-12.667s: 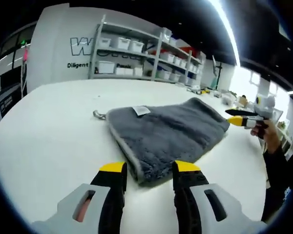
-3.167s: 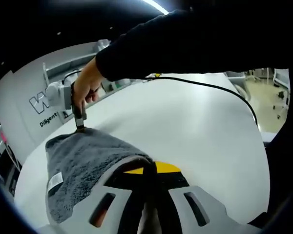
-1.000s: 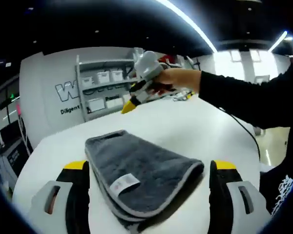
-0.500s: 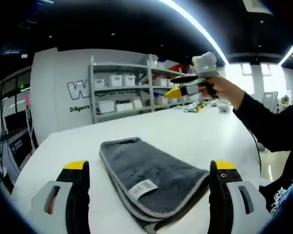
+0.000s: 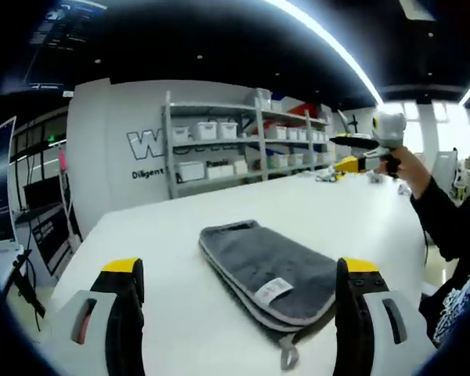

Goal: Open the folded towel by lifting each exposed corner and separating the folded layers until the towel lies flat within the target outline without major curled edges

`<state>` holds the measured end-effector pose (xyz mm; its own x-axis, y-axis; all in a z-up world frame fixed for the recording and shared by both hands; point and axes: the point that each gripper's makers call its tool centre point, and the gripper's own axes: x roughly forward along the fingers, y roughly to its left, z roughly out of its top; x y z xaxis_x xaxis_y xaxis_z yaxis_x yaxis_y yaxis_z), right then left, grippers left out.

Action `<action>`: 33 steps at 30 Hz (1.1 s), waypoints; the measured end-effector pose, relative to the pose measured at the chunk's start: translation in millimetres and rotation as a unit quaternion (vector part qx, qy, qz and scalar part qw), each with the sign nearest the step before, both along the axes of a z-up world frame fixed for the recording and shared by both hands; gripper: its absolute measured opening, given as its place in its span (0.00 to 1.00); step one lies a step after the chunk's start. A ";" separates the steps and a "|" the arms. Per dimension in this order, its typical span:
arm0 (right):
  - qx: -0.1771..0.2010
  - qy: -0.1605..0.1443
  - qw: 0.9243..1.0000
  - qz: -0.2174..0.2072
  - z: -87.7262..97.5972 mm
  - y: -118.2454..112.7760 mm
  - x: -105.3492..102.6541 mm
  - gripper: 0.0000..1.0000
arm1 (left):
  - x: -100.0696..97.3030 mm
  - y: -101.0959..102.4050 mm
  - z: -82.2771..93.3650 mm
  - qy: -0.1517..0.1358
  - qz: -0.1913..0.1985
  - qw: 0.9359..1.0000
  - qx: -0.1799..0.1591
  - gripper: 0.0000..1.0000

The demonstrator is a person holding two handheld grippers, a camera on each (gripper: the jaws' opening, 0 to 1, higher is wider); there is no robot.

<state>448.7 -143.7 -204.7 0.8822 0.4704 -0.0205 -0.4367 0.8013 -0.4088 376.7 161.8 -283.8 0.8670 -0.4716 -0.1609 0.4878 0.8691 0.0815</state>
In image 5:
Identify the grey towel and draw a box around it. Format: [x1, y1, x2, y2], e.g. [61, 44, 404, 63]
[198, 219, 340, 371]

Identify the person's right hand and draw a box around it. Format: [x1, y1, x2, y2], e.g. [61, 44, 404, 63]
[378, 147, 434, 199]

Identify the black tripod stand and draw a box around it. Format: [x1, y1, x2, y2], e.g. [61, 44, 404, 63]
[336, 109, 362, 137]

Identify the cluster of yellow-tipped tools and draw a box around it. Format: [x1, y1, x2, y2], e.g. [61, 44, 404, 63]
[315, 164, 345, 183]

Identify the bright window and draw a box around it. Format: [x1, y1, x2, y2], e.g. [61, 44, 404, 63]
[383, 100, 470, 157]

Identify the grey metal shelving rack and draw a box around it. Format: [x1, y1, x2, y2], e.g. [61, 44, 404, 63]
[162, 89, 334, 199]

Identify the long ceiling light strip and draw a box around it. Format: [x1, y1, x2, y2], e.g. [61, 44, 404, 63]
[264, 0, 381, 105]

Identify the dark equipment cabinet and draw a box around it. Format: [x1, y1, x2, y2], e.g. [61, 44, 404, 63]
[31, 203, 82, 276]

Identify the row of white storage bins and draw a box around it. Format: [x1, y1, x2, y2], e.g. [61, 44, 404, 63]
[171, 88, 332, 183]

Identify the black monitor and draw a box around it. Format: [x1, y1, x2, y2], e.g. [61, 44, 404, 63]
[23, 175, 63, 213]

